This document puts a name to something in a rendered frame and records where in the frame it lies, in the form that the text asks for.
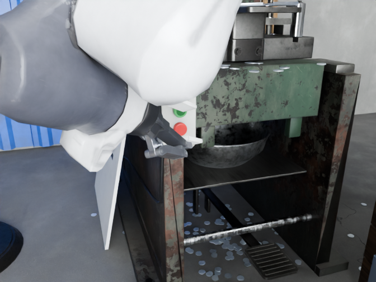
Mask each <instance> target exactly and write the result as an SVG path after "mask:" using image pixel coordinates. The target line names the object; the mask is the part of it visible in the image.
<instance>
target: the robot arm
mask: <svg viewBox="0 0 376 282"><path fill-rule="evenodd" d="M241 2H242V0H23V1H22V2H21V3H20V4H18V5H17V6H16V7H15V8H14V9H13V10H11V11H8V12H6V13H4V14H2V15H0V114H2V115H4V116H6V117H8V118H10V119H12V120H14V121H16V122H18V123H23V124H29V125H36V126H42V127H46V128H52V129H59V130H62V134H61V137H60V144H61V145H62V147H63V148H64V149H65V150H66V151H67V153H68V154H69V155H70V156H71V157H72V158H73V159H75V160H76V161H77V162H78V163H80V164H81V165H82V166H83V167H85V168H86V169H87V170H89V171H90V172H97V171H99V170H101V169H102V168H103V166H104V165H105V163H106V162H107V160H108V159H109V157H110V156H111V154H112V153H113V151H114V149H115V148H116V147H117V146H118V145H119V143H120V142H121V141H122V140H123V139H124V138H125V137H126V134H129V135H137V136H139V137H140V138H141V139H142V140H146V142H147V148H148V149H147V150H146V151H145V152H144V154H145V157H146V158H152V157H162V158H168V159H173V160H174V159H180V158H185V157H187V156H188V154H187V151H186V149H191V148H192V145H194V144H199V143H202V142H203V140H202V139H200V138H195V137H190V136H184V137H182V136H181V135H180V134H179V133H177V132H176V131H175V130H173V129H172V128H171V127H170V123H169V122H168V121H167V120H166V119H165V118H163V115H162V107H161V106H164V105H167V106H169V107H171V108H174V109H176V110H179V111H182V112H185V111H189V110H193V109H196V108H197V106H196V105H195V104H193V103H191V102H189V101H188V100H192V99H193V98H194V97H196V96H197V95H199V94H201V93H202V92H204V91H205V90H207V89H208V88H209V87H210V85H211V83H212V82H213V80H214V78H215V76H216V75H217V73H218V71H219V70H220V68H221V66H222V62H223V58H224V55H225V51H226V48H227V45H228V41H229V37H230V35H231V31H232V27H233V24H234V20H235V18H236V14H237V11H238V9H239V6H240V4H241ZM155 137H157V138H159V139H160V140H161V141H163V142H164V143H166V145H163V143H159V142H157V141H156V140H155Z"/></svg>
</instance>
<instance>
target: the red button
mask: <svg viewBox="0 0 376 282"><path fill-rule="evenodd" d="M173 129H174V130H175V131H176V132H177V133H179V134H180V135H181V136H183V135H185V134H186V132H187V126H186V125H185V124H184V123H182V122H178V123H176V124H175V125H174V127H173Z"/></svg>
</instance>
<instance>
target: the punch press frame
mask: <svg viewBox="0 0 376 282"><path fill-rule="evenodd" d="M245 62H263V64H248V63H245ZM317 63H323V62H318V61H314V60H308V59H282V60H256V61H242V62H222V64H230V66H228V67H229V68H220V70H219V71H218V73H217V75H216V76H215V78H214V80H213V82H212V83H211V85H210V87H209V88H208V89H207V90H205V91H204V92H202V93H201V94H199V95H197V96H196V106H197V108H196V128H198V138H200V139H202V140H203V142H202V143H199V144H198V145H199V147H200V148H208V147H214V143H215V126H217V125H228V124H239V123H250V122H256V121H267V120H278V119H285V130H284V135H285V136H286V137H288V138H292V137H299V136H300V131H301V126H302V117H306V116H317V115H318V108H319V100H320V95H321V87H322V78H323V71H324V66H325V65H317ZM280 67H290V68H288V69H281V70H284V71H282V72H276V71H273V70H274V69H280ZM230 68H239V69H230ZM249 70H258V71H259V72H257V73H255V72H249ZM311 219H312V216H311V214H310V213H304V214H298V215H292V216H289V217H283V218H278V219H273V220H267V221H263V222H258V223H252V224H247V225H242V226H238V227H232V228H227V229H221V230H218V231H212V232H206V233H201V234H196V235H192V236H187V237H184V246H187V245H193V244H196V243H201V242H206V241H212V240H215V239H221V238H226V237H231V236H236V235H240V234H245V233H251V232H255V231H261V230H264V229H270V228H275V227H280V226H284V225H289V224H294V223H300V222H305V221H308V220H311Z"/></svg>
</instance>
